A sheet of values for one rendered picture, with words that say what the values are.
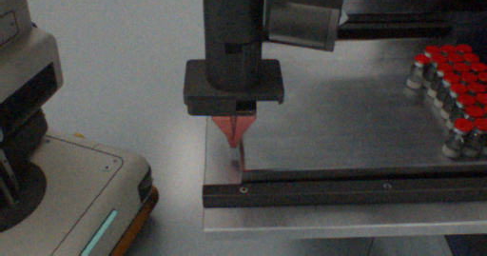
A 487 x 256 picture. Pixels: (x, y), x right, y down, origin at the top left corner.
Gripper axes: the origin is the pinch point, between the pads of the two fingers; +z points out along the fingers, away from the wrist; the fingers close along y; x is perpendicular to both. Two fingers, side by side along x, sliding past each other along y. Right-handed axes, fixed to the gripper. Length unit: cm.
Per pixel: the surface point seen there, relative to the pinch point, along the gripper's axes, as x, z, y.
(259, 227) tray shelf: -10.7, 2.6, 2.5
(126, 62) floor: 152, 91, -50
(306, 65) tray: 18.4, 2.1, 11.5
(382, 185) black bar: -7.0, 0.3, 16.0
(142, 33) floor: 179, 91, -47
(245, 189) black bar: -7.1, 0.7, 1.2
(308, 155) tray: -0.7, 2.2, 9.1
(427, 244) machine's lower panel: 9, 37, 37
